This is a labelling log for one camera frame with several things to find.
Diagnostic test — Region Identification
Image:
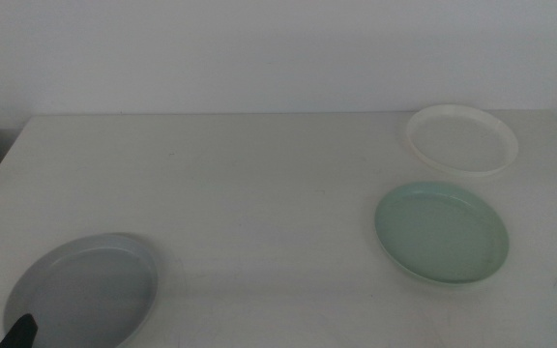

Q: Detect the grey shallow bowl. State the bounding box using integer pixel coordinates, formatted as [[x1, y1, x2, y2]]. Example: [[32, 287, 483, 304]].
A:
[[2, 232, 160, 348]]

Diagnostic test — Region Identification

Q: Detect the mint green shallow bowl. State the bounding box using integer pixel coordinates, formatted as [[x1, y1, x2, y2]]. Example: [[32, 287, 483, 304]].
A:
[[373, 181, 511, 286]]

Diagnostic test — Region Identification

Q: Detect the white shallow bowl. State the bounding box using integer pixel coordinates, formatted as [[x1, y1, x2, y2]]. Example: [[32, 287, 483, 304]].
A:
[[405, 103, 520, 177]]

